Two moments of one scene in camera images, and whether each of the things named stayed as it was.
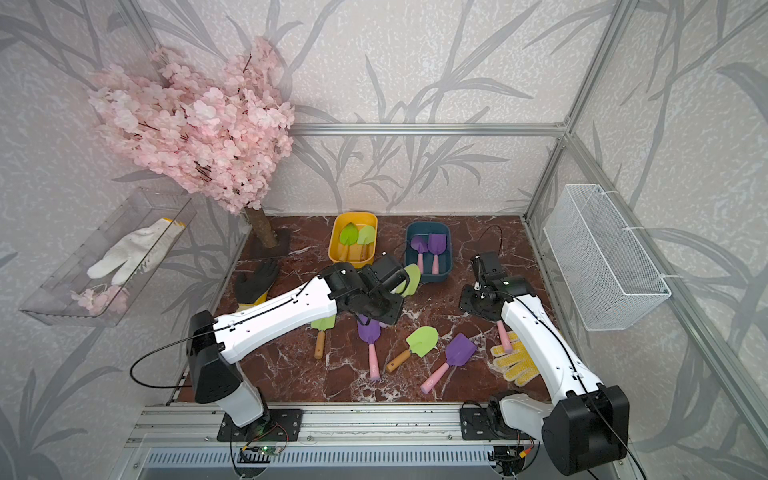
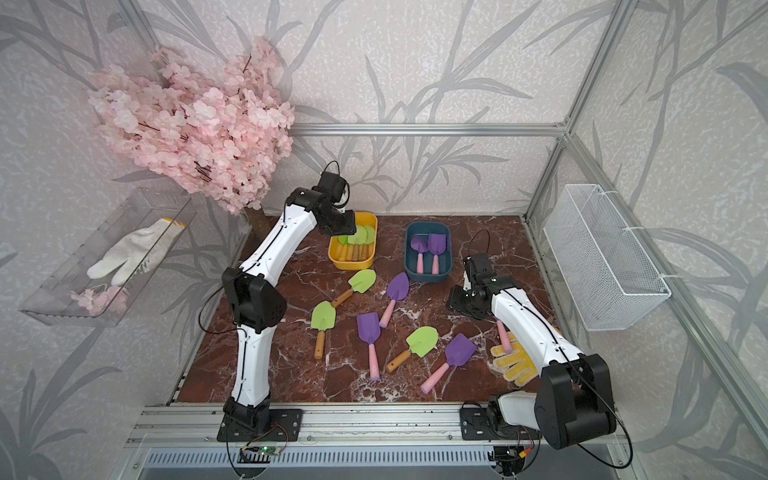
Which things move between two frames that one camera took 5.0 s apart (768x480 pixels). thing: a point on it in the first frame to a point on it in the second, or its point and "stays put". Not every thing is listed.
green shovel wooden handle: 415,275 to 359,238
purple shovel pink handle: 458,351 stays put
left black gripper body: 382,307 to 340,224
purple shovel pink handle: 420,243 stays put
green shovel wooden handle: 421,341 stays put
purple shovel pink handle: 437,244 stays put
